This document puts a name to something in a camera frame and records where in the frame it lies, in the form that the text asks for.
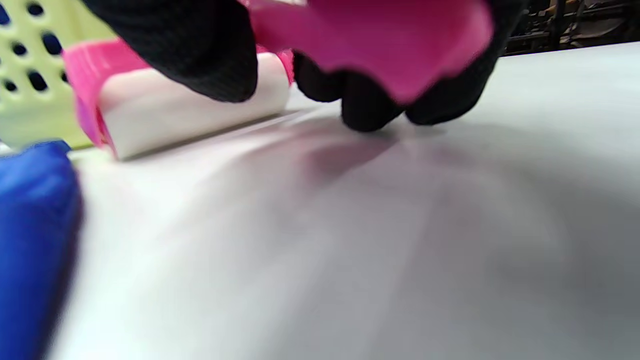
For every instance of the person's right hand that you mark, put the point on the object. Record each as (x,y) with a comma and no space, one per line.
(200,45)

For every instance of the pink lint roller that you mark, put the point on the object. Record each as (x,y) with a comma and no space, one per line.
(390,45)

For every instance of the blue t-shirt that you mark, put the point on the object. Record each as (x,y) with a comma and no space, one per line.
(30,250)

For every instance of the yellow perforated plastic basket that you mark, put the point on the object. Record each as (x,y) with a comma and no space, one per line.
(30,115)

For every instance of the black desk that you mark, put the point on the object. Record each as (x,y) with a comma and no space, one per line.
(575,25)

